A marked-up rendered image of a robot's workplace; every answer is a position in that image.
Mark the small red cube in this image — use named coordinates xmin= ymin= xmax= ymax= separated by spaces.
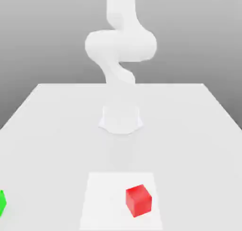
xmin=125 ymin=184 xmax=153 ymax=218

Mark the small green cube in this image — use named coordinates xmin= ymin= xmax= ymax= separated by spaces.
xmin=0 ymin=189 xmax=7 ymax=217

